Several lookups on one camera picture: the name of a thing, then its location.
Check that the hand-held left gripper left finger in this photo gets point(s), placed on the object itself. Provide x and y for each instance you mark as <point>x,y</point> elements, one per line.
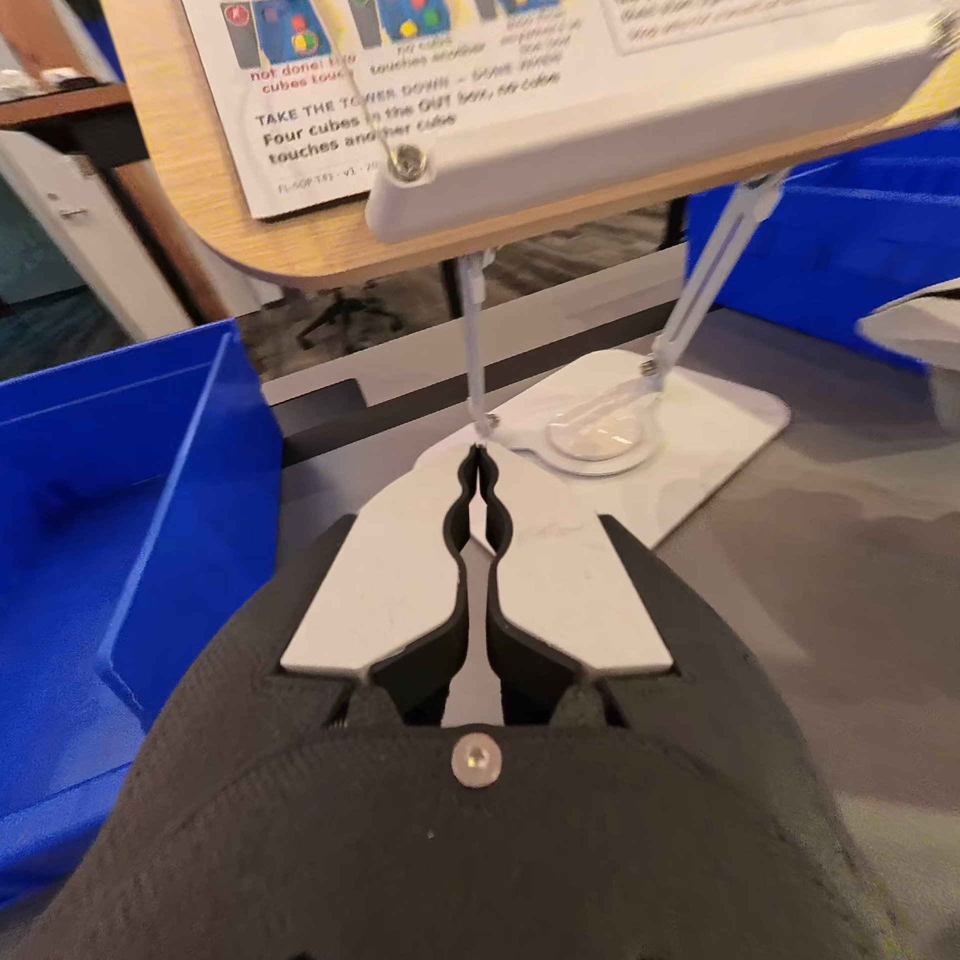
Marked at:
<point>375,585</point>

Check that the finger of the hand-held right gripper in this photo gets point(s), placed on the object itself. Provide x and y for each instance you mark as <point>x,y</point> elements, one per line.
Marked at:
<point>911,326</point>

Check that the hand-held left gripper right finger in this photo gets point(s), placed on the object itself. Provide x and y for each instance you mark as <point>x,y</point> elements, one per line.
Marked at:
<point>577,592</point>

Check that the blue plastic bin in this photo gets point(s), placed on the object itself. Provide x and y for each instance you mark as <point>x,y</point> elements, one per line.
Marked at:
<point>810,240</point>
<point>75,525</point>

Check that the grey desk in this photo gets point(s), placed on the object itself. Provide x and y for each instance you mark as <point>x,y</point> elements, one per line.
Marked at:
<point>825,562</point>

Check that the white adjustable document stand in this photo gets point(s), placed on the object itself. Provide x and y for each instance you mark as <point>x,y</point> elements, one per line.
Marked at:
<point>712,427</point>

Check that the black office chair base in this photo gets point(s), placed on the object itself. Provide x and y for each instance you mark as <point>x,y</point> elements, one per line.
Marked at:
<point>349,319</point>

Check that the printed instruction sheet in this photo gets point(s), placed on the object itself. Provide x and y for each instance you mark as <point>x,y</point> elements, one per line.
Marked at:
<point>315,127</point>

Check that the white cabinet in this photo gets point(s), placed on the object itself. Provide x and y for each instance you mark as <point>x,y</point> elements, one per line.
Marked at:
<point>67,225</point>

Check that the brown wooden table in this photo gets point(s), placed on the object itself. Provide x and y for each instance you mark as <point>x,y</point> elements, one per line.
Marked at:
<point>67,112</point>

